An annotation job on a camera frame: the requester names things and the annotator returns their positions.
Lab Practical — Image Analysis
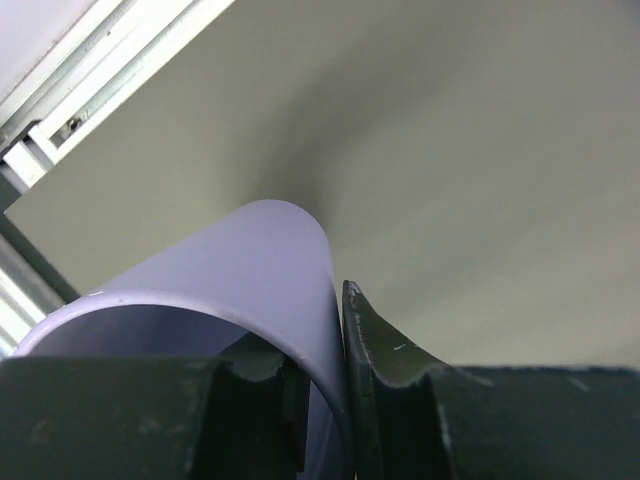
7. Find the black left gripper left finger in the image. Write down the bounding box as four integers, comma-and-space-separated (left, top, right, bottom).
1, 334, 310, 479

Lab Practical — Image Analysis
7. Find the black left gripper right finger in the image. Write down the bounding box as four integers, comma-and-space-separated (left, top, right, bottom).
342, 281, 639, 479

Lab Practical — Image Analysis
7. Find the large purple cup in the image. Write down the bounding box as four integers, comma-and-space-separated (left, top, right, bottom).
16, 200, 355, 479

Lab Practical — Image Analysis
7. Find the aluminium frame rail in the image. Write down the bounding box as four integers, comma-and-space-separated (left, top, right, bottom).
1, 0, 230, 356

